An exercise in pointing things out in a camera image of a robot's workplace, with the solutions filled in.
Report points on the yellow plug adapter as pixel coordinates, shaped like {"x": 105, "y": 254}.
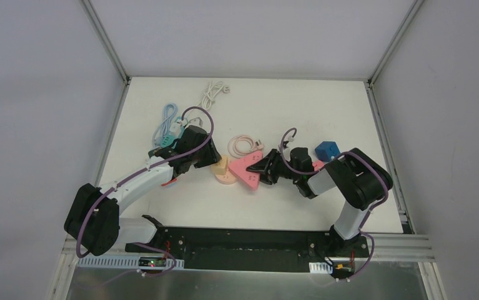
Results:
{"x": 220, "y": 168}

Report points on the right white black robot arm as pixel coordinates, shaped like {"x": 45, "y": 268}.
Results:
{"x": 361, "y": 181}

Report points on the red small adapter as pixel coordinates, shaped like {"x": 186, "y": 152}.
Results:
{"x": 172, "y": 181}

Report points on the white plug in teal strip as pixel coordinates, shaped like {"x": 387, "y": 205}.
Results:
{"x": 176, "y": 129}

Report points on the pink triangular power strip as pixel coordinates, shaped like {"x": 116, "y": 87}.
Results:
{"x": 239, "y": 167}

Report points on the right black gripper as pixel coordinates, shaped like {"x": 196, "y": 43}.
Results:
{"x": 272, "y": 166}

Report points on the teal power strip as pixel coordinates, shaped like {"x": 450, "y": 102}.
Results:
{"x": 161, "y": 137}

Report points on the pink square plug adapter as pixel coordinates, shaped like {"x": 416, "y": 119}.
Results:
{"x": 318, "y": 165}

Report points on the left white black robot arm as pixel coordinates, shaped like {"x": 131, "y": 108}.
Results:
{"x": 95, "y": 217}

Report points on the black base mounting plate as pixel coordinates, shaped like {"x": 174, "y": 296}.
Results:
{"x": 252, "y": 249}

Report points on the blue cube plug adapter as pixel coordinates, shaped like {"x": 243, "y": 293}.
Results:
{"x": 327, "y": 151}

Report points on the pale pink round socket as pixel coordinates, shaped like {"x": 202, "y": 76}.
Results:
{"x": 227, "y": 179}

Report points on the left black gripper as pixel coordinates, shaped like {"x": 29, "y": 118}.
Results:
{"x": 209, "y": 150}

